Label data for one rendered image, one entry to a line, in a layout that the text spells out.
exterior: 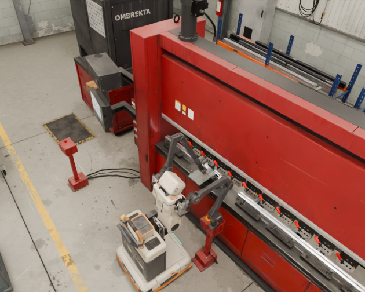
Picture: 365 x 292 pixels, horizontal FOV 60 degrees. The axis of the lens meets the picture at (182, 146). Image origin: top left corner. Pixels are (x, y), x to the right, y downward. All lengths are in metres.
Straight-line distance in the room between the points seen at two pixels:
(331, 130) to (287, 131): 0.37
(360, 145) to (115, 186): 3.41
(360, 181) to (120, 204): 3.10
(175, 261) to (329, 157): 2.05
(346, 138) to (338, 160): 0.21
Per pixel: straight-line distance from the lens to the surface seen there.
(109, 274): 4.02
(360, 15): 6.97
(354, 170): 2.49
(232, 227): 3.65
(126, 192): 4.68
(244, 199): 3.42
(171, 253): 3.77
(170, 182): 2.95
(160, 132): 4.01
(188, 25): 3.14
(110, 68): 3.48
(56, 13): 9.57
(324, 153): 2.53
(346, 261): 3.06
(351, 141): 2.36
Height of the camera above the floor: 3.56
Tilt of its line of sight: 42 degrees down
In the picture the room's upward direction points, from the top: 3 degrees clockwise
